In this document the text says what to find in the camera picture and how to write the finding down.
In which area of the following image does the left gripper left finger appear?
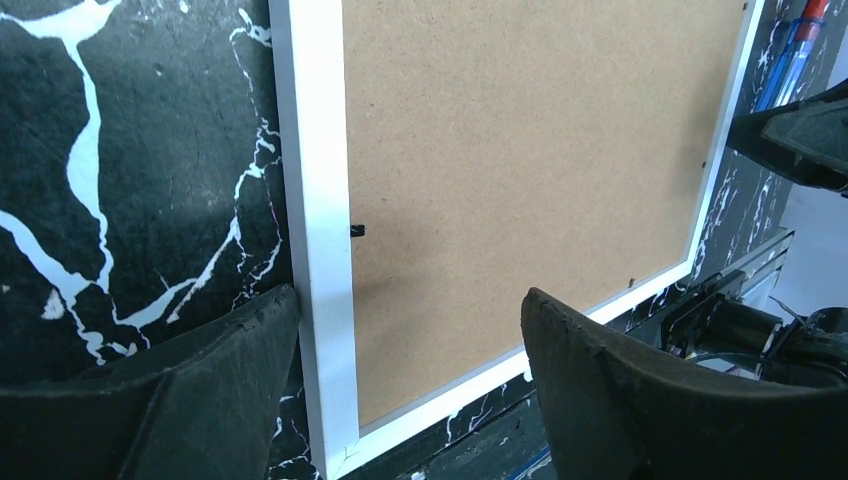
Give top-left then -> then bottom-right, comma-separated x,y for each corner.
1,285 -> 300,479

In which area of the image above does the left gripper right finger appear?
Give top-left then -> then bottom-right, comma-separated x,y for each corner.
521,288 -> 847,479

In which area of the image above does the blue red screwdriver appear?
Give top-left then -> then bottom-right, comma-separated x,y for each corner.
753,0 -> 830,112

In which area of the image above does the white picture frame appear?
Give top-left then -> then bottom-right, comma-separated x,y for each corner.
269,1 -> 763,479

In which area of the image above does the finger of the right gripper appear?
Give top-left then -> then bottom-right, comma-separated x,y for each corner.
726,81 -> 847,197

